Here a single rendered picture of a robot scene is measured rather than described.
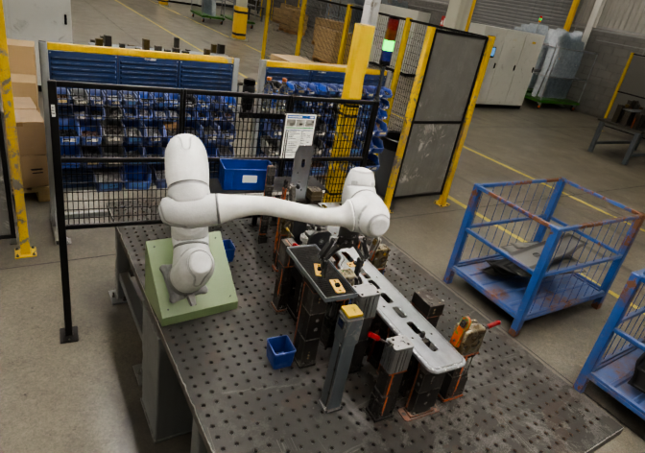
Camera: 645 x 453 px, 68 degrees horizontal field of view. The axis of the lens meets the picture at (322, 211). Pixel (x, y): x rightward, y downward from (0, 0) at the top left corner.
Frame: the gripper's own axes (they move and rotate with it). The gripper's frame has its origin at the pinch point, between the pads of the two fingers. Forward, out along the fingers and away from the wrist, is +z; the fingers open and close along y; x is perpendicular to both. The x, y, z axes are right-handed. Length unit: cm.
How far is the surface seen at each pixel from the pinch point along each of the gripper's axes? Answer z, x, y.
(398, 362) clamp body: 22.5, -25.4, 17.7
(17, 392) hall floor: 122, 82, -128
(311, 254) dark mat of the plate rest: 6.2, 23.0, -3.1
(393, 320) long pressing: 22.1, -3.0, 26.5
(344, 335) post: 14.4, -17.7, -2.5
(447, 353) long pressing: 22, -24, 39
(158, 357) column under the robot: 67, 37, -61
